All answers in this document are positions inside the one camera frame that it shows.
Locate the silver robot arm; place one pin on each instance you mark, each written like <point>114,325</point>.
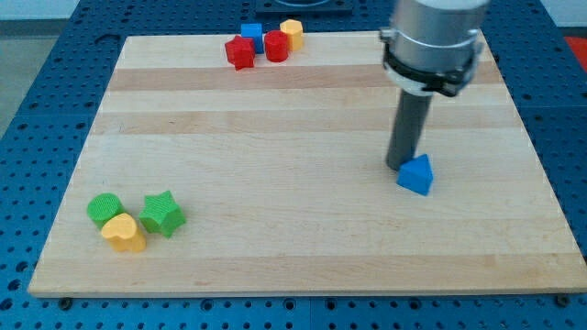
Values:
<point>431,46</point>

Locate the light wooden board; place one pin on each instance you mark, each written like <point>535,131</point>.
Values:
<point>280,173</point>

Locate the blue triangular block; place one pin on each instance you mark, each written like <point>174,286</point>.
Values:
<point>416,175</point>

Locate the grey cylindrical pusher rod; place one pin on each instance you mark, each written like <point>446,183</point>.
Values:
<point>408,125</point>

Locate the red cylinder block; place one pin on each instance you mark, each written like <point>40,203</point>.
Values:
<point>276,46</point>

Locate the red star block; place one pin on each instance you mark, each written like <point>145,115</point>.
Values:
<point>240,52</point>

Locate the yellow hexagon block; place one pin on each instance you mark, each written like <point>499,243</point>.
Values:
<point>294,31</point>

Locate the blue cube block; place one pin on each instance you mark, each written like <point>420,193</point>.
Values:
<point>253,31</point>

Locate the green star block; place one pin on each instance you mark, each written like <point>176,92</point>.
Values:
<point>161,214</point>

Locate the yellow heart block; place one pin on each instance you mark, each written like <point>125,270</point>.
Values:
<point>123,234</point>

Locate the green cylinder block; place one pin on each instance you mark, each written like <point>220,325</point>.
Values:
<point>103,207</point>

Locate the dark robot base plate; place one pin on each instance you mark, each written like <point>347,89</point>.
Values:
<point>299,7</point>

